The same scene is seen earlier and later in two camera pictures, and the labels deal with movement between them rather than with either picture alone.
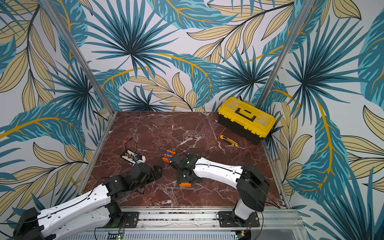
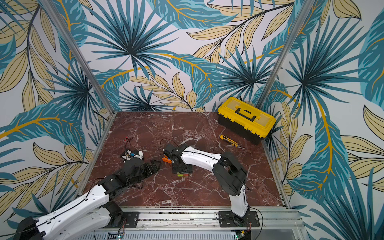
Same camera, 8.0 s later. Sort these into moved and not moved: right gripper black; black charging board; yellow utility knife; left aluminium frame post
Moved: right gripper black
Not moved: left aluminium frame post; black charging board; yellow utility knife
